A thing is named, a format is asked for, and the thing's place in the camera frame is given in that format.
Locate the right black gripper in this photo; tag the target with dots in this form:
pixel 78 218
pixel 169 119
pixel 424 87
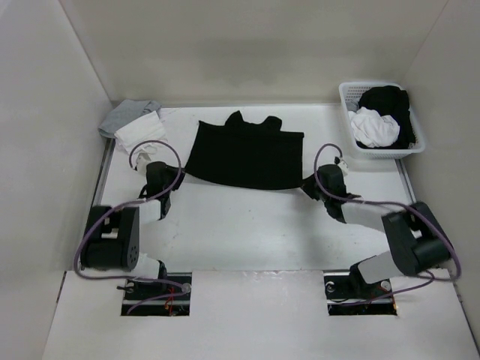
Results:
pixel 307 184

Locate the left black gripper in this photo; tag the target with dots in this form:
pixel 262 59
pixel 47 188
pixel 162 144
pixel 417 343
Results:
pixel 174 171

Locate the black tank top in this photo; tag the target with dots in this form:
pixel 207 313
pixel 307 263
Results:
pixel 247 155

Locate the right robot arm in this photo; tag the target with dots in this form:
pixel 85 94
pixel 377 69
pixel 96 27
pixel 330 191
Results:
pixel 416 242

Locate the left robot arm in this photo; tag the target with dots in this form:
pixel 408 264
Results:
pixel 110 248

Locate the folded white tank top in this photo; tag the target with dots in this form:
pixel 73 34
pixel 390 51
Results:
pixel 146 127

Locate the crumpled white tank top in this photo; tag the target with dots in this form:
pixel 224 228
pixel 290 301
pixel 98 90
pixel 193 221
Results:
pixel 373 130

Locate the folded grey tank top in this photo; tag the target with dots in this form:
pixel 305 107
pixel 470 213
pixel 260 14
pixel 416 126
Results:
pixel 125 113

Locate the white plastic laundry basket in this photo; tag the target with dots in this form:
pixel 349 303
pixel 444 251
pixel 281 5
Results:
pixel 349 91

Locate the black garment in basket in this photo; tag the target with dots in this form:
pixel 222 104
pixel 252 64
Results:
pixel 391 101

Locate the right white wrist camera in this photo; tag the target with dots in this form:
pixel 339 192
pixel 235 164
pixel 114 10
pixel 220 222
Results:
pixel 342 164

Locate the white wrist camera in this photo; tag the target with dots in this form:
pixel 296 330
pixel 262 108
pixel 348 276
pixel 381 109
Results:
pixel 142 161
pixel 342 164

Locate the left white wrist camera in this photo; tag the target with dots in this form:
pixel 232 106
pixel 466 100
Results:
pixel 142 161

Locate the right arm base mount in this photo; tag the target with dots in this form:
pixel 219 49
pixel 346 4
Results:
pixel 337 296

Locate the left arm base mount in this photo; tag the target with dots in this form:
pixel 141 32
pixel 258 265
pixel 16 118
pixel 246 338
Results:
pixel 142 299

